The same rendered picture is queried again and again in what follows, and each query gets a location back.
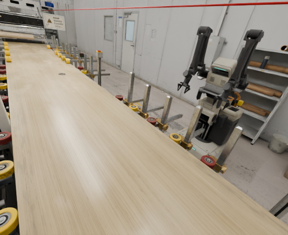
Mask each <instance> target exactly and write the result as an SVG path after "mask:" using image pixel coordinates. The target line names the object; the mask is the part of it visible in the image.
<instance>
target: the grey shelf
mask: <svg viewBox="0 0 288 235"><path fill-rule="evenodd" d="M244 47H245V46H243V45H241V47H240V49H239V52H238V54H237V56H236V59H235V60H237V62H238V61H239V59H240V56H241V54H242V52H243V49H244ZM265 56H269V57H270V58H269V60H268V62H267V63H268V64H272V65H277V66H283V67H287V68H288V52H287V51H280V50H273V49H267V48H257V47H256V49H255V51H254V53H253V56H252V58H251V61H256V62H263V60H264V58H265ZM246 75H248V76H247V81H248V82H251V83H255V84H258V85H262V86H265V87H269V88H272V89H275V90H279V91H282V95H281V97H280V98H279V97H275V96H273V97H271V96H268V95H265V94H262V93H259V92H256V91H253V90H249V89H245V90H243V91H241V92H240V93H239V95H240V100H242V101H244V102H246V103H249V104H252V105H255V106H257V107H260V108H263V109H265V110H268V111H270V112H271V113H270V115H267V114H266V115H265V116H262V115H259V114H257V113H254V112H251V111H249V110H246V109H243V108H241V107H238V106H236V107H238V108H239V109H242V110H243V113H242V115H241V117H240V118H239V121H238V123H237V125H236V126H238V125H240V126H242V127H244V128H245V129H244V131H243V132H242V134H244V135H246V136H248V137H250V138H252V139H253V141H252V142H251V144H252V145H253V144H254V142H255V141H256V140H257V138H260V136H261V134H262V133H263V132H264V130H265V128H266V127H267V125H268V124H269V122H270V121H271V120H272V118H273V117H274V115H275V114H276V112H277V111H278V109H279V108H280V106H281V105H282V103H283V102H284V100H285V99H286V98H287V96H288V74H286V73H282V72H278V71H273V70H268V69H260V68H258V67H254V66H250V65H248V68H247V71H246Z"/></svg>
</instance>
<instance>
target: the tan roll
mask: <svg viewBox="0 0 288 235"><path fill-rule="evenodd" d="M0 37H6V38H18V39H29V40H34V38H41V39H46V37H37V36H33V34H24V33H14V32H5V31H0Z"/></svg>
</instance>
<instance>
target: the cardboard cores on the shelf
mask: <svg viewBox="0 0 288 235"><path fill-rule="evenodd" d="M261 64H262V63H261V62H256V61H250V63H249V65H250V66H254V67H258V68H259V67H260V66H261ZM264 69H268V70H273V71H278V72H282V73H286V74H288V68H287V67H283V66H277V65H272V64H268V63H267V64H266V66H265V68H264ZM247 82H248V81H247ZM246 89H249V90H253V91H256V92H259V93H262V94H265V95H268V96H271V97H273V96H275V97H279V98H280V97H281V95H282V91H279V90H275V89H272V88H269V87H265V86H262V85H258V84H255V83H251V82H249V85H248V86H247V87H246ZM239 107H241V108H243V109H246V110H249V111H251V112H254V113H257V114H259V115H262V116H265V115H266V114H267V115H270V113H271V112H270V111H268V110H265V109H263V108H260V107H257V106H255V105H252V104H249V103H246V102H243V104H242V106H239Z"/></svg>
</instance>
